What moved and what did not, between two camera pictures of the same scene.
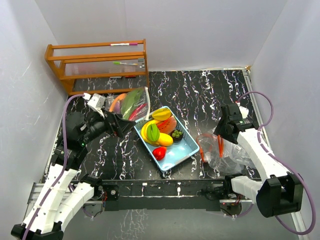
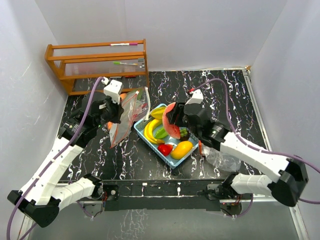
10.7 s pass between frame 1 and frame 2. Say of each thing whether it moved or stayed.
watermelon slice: moved
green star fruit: moved
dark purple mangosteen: moved
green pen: stayed
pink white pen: stayed
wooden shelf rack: stayed
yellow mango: moved
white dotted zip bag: stayed
